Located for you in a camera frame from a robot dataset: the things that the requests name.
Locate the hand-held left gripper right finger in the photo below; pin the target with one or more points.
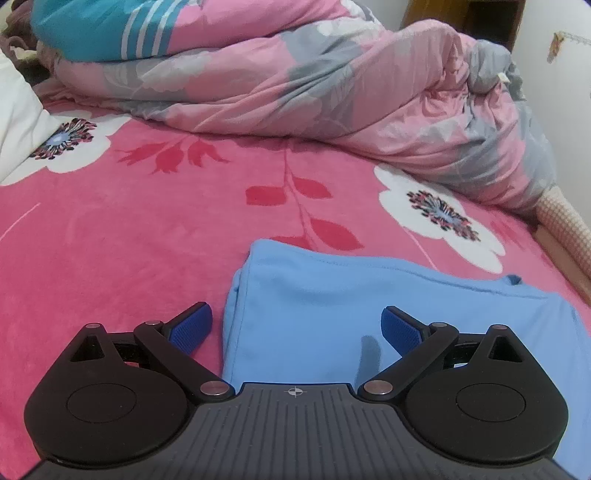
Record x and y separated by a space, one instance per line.
401 330

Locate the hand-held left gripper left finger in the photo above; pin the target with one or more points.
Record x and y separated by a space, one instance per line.
191 327

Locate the light blue t-shirt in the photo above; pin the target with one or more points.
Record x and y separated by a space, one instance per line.
323 300

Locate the pink floral fleece blanket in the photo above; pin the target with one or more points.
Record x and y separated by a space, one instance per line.
115 230

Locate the beige folded cloth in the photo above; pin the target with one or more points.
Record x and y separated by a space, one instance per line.
568 263

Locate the cream waffle knit cloth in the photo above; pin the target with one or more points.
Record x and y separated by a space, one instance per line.
565 217

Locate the pink grey teal floral quilt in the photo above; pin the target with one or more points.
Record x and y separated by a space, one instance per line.
277 92

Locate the white pillow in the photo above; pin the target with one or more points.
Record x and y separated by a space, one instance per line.
18 120

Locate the wooden door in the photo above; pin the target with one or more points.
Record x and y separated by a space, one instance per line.
412 16

